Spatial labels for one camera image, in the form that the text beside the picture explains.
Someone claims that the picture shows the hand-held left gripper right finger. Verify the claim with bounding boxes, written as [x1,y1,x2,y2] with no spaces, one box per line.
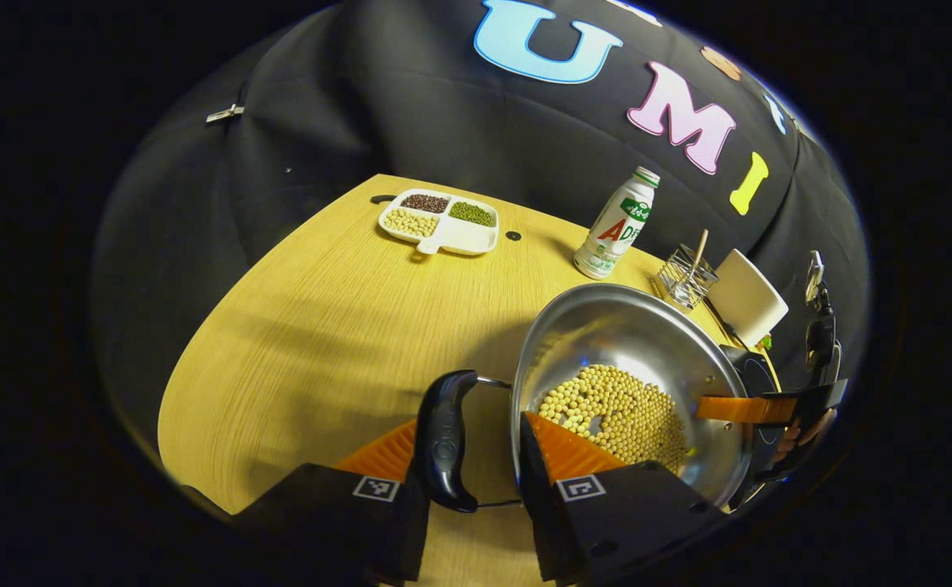
[518,412,726,586]

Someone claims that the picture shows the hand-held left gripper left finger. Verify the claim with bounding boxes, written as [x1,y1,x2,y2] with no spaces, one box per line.
[231,420,433,584]

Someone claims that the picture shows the black induction cooktop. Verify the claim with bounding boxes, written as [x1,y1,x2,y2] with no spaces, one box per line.
[719,344,782,400]

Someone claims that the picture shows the steel pot with black handles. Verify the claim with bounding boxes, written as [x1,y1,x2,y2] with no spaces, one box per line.
[412,282,758,515]

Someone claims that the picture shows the white toaster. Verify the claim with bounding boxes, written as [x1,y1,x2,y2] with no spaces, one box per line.
[708,249,790,347]

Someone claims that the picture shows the pile of soybeans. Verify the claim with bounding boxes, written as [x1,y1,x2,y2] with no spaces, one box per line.
[537,364,691,476]

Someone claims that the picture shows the white drink bottle green label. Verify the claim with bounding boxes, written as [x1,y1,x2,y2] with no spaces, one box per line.
[573,166,662,280]

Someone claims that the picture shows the white divided bean dish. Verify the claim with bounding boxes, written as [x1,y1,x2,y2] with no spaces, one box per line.
[377,189,500,258]

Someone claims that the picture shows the black toaster cable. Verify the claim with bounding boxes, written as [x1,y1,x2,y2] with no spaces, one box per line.
[704,298,750,348]

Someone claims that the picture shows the wire mesh utensil holder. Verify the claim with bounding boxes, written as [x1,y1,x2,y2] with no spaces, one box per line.
[657,245,720,311]

